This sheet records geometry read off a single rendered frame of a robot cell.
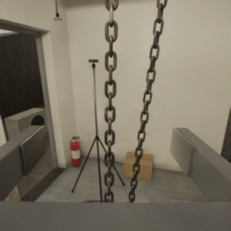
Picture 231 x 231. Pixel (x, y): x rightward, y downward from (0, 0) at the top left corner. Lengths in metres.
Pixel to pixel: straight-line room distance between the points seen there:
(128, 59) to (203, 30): 0.98
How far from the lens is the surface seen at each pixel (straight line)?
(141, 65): 2.46
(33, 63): 7.35
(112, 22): 0.23
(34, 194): 2.66
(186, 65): 2.45
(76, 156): 2.85
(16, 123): 3.66
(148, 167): 2.54
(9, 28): 2.24
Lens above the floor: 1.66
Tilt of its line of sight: 18 degrees down
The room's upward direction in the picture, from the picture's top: 1 degrees counter-clockwise
